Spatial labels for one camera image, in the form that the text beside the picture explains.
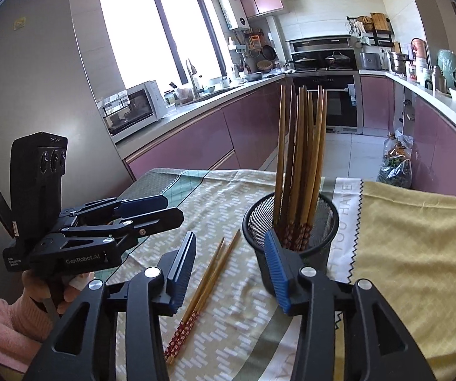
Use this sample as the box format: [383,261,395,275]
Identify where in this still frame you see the pink lower kitchen cabinets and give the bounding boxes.
[124,75,456,200]

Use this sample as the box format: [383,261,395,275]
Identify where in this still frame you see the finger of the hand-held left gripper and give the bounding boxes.
[58,194,170,224]
[32,207,186,255]

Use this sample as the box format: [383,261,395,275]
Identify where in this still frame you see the bunch of wooden chopsticks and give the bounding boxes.
[272,84,329,251]

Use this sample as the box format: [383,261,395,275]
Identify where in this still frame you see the steel thermos flask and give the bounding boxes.
[430,65,448,94]

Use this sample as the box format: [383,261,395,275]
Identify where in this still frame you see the pink thermos jug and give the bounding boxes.
[410,37,429,63]

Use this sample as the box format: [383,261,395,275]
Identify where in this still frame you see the steel kitchen faucet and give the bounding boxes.
[185,58,201,97]

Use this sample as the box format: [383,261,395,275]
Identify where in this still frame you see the white microwave oven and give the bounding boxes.
[99,80,166,140]

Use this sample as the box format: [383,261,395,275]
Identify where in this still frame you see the kitchen window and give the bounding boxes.
[99,0,229,93]

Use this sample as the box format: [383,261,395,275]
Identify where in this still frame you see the clear plastic bag with bottles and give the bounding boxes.
[378,132,413,190]

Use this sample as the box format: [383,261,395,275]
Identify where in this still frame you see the steel cooker hood unit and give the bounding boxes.
[285,37,358,73]

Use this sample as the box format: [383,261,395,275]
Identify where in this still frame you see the black mesh utensil holder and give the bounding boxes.
[242,191,340,296]

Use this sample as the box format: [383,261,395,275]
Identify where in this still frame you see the chopstick pair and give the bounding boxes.
[166,228,242,366]

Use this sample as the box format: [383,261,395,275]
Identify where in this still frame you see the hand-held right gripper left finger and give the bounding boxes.
[21,230,197,381]

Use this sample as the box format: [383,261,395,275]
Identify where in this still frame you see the steel stock pot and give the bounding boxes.
[388,50,410,74]

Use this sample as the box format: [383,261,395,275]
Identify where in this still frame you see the grey refrigerator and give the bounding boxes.
[0,0,135,247]

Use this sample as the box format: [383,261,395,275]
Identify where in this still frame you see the white water heater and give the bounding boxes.
[218,0,251,31]

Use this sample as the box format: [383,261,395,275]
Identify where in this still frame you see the yellow cloth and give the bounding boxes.
[333,180,456,381]

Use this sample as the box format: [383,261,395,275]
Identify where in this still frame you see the teal wrapped appliance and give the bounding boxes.
[438,48,456,89]

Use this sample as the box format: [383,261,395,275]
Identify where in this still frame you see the person's left hand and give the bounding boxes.
[21,270,95,316]

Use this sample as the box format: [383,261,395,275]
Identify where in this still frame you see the black wok with glass lid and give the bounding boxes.
[324,50,352,69]

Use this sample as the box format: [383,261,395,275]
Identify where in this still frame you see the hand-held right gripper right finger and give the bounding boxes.
[263,228,438,381]

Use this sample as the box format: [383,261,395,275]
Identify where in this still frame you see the black wall rack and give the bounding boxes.
[346,12,396,47]

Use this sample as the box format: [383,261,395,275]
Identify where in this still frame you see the patterned beige green tablecloth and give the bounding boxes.
[111,168,365,381]

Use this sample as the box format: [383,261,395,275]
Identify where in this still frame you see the built-in black oven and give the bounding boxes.
[289,71,362,134]

